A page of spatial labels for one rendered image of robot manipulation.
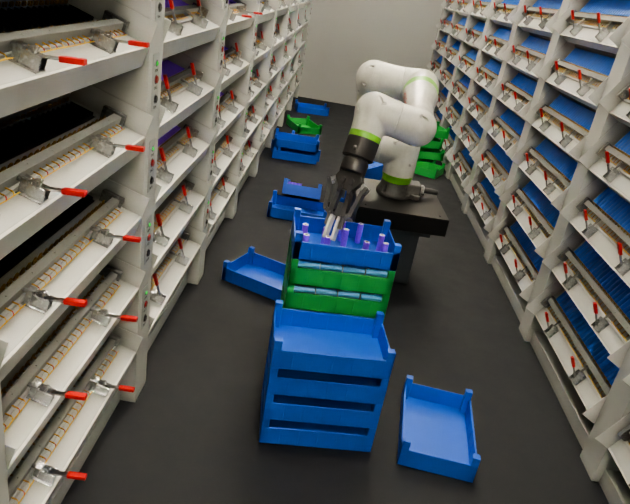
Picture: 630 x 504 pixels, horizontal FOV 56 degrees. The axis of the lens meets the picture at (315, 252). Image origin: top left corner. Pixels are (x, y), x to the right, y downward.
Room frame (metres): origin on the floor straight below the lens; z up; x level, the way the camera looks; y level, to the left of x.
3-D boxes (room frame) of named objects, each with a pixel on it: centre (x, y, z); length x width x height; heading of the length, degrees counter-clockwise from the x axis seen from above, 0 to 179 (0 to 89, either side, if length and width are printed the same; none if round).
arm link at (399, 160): (2.39, -0.27, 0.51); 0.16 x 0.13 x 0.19; 85
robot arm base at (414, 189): (2.39, -0.34, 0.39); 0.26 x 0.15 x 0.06; 93
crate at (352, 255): (1.61, -0.08, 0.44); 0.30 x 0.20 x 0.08; 97
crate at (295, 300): (1.61, -0.08, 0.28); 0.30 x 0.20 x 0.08; 97
